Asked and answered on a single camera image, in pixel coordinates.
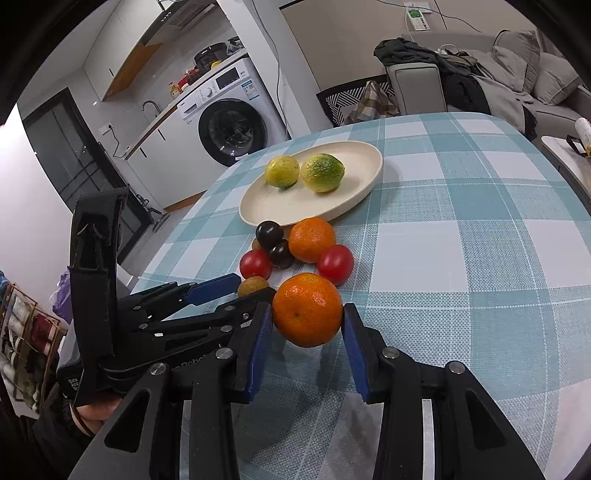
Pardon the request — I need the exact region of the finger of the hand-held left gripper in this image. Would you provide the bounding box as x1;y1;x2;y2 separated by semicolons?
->
117;273;243;324
139;288;273;346

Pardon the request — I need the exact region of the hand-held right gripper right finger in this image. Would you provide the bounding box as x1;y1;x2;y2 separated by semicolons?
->
341;302;548;480

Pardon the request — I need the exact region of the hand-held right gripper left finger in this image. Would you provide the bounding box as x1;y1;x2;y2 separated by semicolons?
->
69;302;275;480

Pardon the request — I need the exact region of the red cherry tomato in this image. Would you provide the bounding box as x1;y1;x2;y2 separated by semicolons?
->
239;249;273;280
317;244;355;286

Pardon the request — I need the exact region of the orange mandarin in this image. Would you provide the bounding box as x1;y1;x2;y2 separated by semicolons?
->
272;272;345;348
288;217;337;264

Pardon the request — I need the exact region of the dark purple cherry tomato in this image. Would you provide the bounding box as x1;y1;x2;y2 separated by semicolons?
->
269;240;295;270
256;220;284;250

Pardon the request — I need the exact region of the cream oval plate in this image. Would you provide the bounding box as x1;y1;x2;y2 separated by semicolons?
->
239;141;384;227

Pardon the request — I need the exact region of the person's left forearm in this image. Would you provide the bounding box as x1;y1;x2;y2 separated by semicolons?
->
7;383;98;480

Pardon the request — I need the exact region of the person's left hand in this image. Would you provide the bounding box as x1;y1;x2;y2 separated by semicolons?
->
74;392;123;437

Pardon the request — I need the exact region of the wooden storage shelf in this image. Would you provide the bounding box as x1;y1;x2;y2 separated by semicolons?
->
0;272;70;416

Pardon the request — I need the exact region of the floor mop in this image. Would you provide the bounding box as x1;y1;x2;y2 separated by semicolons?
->
131;191;166;232

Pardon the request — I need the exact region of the small yellow-green citrus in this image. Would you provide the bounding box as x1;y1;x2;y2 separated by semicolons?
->
264;155;301;188

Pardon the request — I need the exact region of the white kitchen counter cabinet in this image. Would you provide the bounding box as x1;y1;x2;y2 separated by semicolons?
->
124;104;218;210

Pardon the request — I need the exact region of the dark glass door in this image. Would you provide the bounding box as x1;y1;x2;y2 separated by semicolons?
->
21;88;153;264

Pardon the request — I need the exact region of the large yellow-green citrus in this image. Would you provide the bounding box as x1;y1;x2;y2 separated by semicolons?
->
300;153;346;193

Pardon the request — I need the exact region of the white washing machine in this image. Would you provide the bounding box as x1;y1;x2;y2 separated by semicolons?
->
178;58;289;168

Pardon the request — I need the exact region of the black patterned laundry basket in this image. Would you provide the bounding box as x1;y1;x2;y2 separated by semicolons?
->
316;78;393;127

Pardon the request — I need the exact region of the black rice cooker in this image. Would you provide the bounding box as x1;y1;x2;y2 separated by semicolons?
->
194;42;228;70

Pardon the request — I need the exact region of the plaid cloth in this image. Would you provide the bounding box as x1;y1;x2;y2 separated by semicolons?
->
344;80;400;125

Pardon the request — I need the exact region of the range hood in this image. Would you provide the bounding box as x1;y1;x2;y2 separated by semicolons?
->
148;0;218;47

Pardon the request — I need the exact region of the grey sofa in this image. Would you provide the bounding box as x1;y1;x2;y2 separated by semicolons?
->
385;30;591;139

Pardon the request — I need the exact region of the white side table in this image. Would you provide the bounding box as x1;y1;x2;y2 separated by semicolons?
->
540;134;591;204

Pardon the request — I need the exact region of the grey blanket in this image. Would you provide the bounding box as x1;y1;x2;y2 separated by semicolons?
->
471;48;539;139

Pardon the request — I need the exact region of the dark clothes pile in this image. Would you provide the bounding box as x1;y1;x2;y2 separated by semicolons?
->
373;38;490;116

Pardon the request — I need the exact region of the grey sofa cushion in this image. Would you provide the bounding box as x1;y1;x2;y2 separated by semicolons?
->
489;30;543;90
533;52;583;106

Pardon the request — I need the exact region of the white wall cabinet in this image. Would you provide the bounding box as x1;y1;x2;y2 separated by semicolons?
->
83;0;162;102

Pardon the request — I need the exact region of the white wall power strip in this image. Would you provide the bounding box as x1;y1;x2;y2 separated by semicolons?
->
404;2;431;32

